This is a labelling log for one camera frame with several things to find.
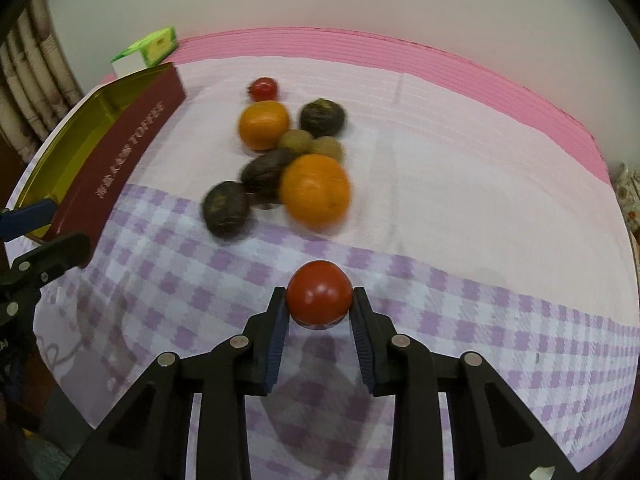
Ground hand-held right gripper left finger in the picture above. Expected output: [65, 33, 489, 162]
[60, 287, 291, 480]

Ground beige patterned curtain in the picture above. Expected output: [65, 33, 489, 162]
[0, 0, 84, 162]

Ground pink striped mat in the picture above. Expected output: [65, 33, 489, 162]
[105, 27, 609, 186]

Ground small red cherry tomato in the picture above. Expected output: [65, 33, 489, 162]
[248, 77, 279, 102]

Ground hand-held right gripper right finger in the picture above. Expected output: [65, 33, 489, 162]
[349, 287, 581, 480]

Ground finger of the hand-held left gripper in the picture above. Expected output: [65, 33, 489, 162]
[10, 232, 92, 291]
[0, 199, 59, 244]

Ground large red tomato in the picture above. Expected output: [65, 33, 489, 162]
[285, 260, 354, 330]

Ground green tissue box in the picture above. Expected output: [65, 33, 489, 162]
[111, 26, 179, 78]

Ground red and gold tin box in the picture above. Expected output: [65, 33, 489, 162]
[10, 62, 187, 267]

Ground brown longan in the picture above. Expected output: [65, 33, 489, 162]
[276, 129, 314, 155]
[310, 136, 344, 162]

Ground floral patterned fabric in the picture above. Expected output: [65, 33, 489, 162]
[607, 160, 640, 261]

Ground dark passion fruit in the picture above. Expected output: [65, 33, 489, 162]
[299, 99, 347, 138]
[201, 181, 253, 239]
[240, 148, 304, 202]

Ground orange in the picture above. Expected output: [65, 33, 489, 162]
[279, 154, 352, 231]
[238, 100, 291, 151]

